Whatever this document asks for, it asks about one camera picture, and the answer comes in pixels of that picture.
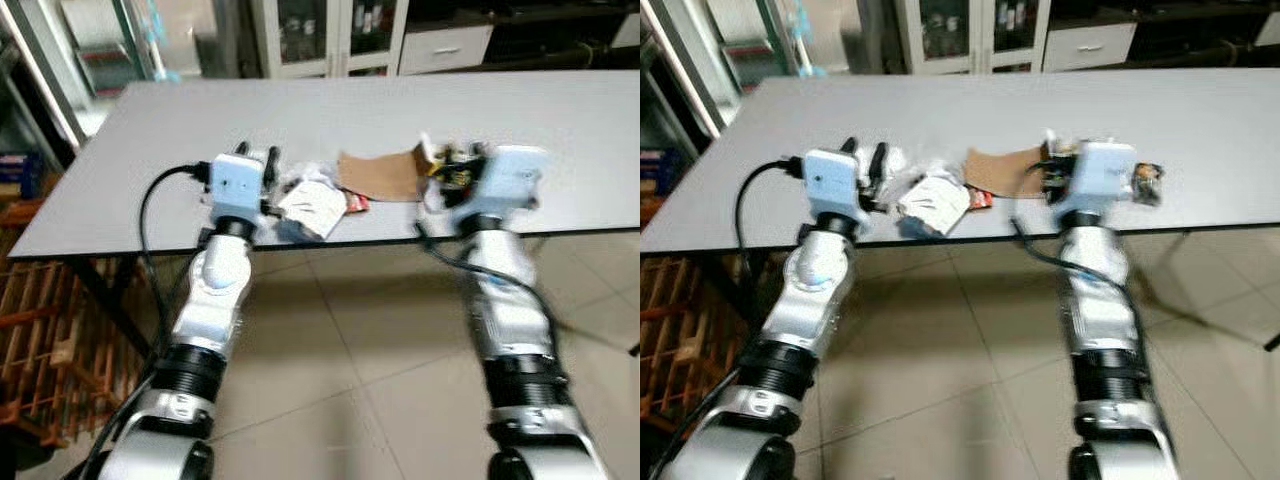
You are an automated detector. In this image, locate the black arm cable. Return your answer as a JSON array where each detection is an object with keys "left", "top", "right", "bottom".
[
  {"left": 415, "top": 222, "right": 561, "bottom": 351},
  {"left": 90, "top": 164, "right": 213, "bottom": 480},
  {"left": 1010, "top": 218, "right": 1151, "bottom": 346},
  {"left": 655, "top": 158, "right": 807, "bottom": 480}
]

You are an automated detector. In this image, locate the white glass door fridge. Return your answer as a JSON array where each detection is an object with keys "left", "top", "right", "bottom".
[
  {"left": 0, "top": 0, "right": 167, "bottom": 167},
  {"left": 640, "top": 0, "right": 793, "bottom": 138}
]

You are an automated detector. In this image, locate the white glass door cupboard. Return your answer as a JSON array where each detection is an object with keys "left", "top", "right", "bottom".
[
  {"left": 894, "top": 0, "right": 1053, "bottom": 75},
  {"left": 250, "top": 0, "right": 408, "bottom": 80}
]

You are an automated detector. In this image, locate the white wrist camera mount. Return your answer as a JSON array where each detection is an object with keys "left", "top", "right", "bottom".
[
  {"left": 206, "top": 152, "right": 270, "bottom": 227},
  {"left": 1059, "top": 139, "right": 1142, "bottom": 217},
  {"left": 464, "top": 144, "right": 552, "bottom": 217},
  {"left": 802, "top": 147, "right": 872, "bottom": 224}
]

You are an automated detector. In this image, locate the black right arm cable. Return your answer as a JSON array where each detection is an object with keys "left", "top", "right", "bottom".
[
  {"left": 1010, "top": 218, "right": 1151, "bottom": 346},
  {"left": 415, "top": 222, "right": 561, "bottom": 351}
]

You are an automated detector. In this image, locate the large light grey table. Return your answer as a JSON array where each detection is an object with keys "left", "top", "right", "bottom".
[
  {"left": 640, "top": 67, "right": 1280, "bottom": 353},
  {"left": 7, "top": 69, "right": 641, "bottom": 363}
]

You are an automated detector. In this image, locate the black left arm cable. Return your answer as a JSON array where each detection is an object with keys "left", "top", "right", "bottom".
[
  {"left": 655, "top": 158, "right": 807, "bottom": 480},
  {"left": 90, "top": 164, "right": 213, "bottom": 480}
]

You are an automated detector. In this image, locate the dark snack wrapper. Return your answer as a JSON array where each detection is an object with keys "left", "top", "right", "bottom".
[{"left": 1133, "top": 161, "right": 1167, "bottom": 208}]

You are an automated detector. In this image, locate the brown cardboard sheet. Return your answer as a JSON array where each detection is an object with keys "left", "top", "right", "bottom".
[
  {"left": 337, "top": 147, "right": 428, "bottom": 204},
  {"left": 964, "top": 146, "right": 1051, "bottom": 199}
]

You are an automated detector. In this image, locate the white drawer unit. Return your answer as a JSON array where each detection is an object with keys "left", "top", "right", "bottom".
[
  {"left": 397, "top": 24, "right": 495, "bottom": 77},
  {"left": 1042, "top": 21, "right": 1139, "bottom": 72}
]

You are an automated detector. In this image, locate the yellow black crumpled wrapper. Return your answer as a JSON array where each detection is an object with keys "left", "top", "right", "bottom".
[{"left": 416, "top": 134, "right": 491, "bottom": 199}]

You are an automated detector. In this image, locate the clear crumpled plastic wrap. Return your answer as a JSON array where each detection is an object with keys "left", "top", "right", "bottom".
[
  {"left": 886, "top": 146, "right": 947, "bottom": 188},
  {"left": 279, "top": 158, "right": 338, "bottom": 193}
]

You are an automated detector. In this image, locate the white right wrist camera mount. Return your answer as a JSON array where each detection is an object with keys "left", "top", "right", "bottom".
[
  {"left": 464, "top": 144, "right": 552, "bottom": 217},
  {"left": 1059, "top": 139, "right": 1142, "bottom": 217}
]

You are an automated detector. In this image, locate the wooden slat rack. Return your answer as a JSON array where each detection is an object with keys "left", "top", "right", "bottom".
[
  {"left": 0, "top": 254, "right": 123, "bottom": 447},
  {"left": 640, "top": 254, "right": 703, "bottom": 433}
]

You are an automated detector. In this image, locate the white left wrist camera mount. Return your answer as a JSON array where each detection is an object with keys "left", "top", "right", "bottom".
[
  {"left": 206, "top": 152, "right": 270, "bottom": 227},
  {"left": 802, "top": 147, "right": 872, "bottom": 224}
]

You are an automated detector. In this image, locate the blue box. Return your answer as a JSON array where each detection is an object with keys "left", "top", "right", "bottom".
[
  {"left": 640, "top": 148, "right": 668, "bottom": 197},
  {"left": 0, "top": 150, "right": 43, "bottom": 200}
]

